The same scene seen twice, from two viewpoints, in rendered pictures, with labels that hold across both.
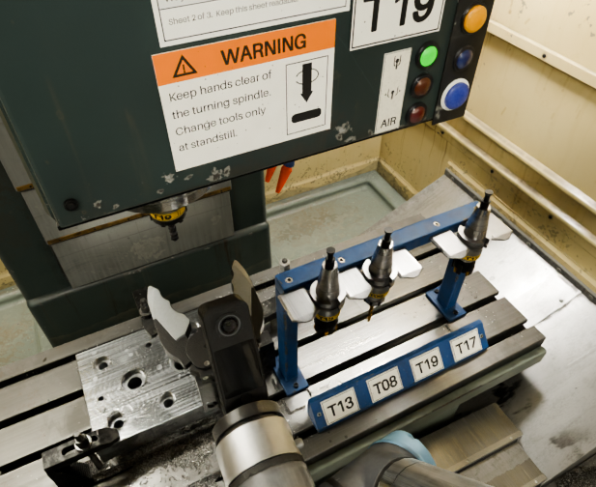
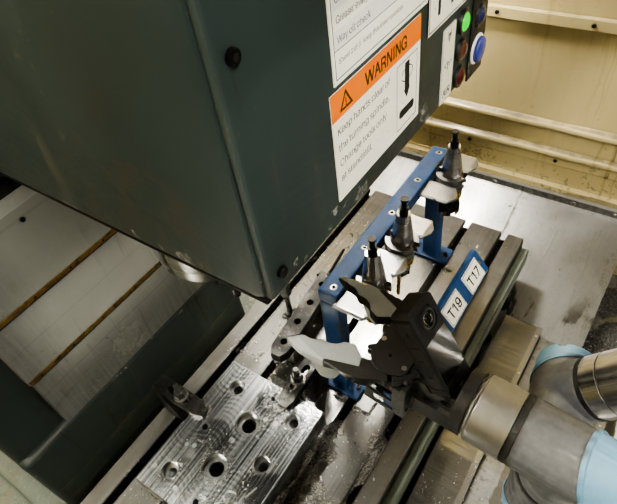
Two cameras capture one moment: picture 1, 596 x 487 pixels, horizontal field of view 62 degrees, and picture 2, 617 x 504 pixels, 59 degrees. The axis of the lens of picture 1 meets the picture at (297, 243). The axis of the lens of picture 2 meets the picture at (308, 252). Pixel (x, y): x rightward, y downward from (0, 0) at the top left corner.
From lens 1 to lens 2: 0.28 m
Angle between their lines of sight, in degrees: 15
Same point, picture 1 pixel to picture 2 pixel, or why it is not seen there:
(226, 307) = (420, 304)
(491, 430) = (518, 338)
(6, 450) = not seen: outside the picture
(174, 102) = (340, 136)
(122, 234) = (100, 336)
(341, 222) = not seen: hidden behind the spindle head
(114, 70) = (308, 123)
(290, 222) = not seen: hidden behind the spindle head
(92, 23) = (298, 85)
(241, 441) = (489, 407)
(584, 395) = (569, 272)
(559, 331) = (522, 231)
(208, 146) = (357, 167)
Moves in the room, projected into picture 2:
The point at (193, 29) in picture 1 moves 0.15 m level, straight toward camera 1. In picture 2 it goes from (351, 61) to (522, 133)
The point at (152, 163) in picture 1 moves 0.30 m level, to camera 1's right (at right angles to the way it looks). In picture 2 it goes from (326, 202) to (582, 82)
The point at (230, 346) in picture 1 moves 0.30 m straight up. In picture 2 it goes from (434, 337) to (460, 49)
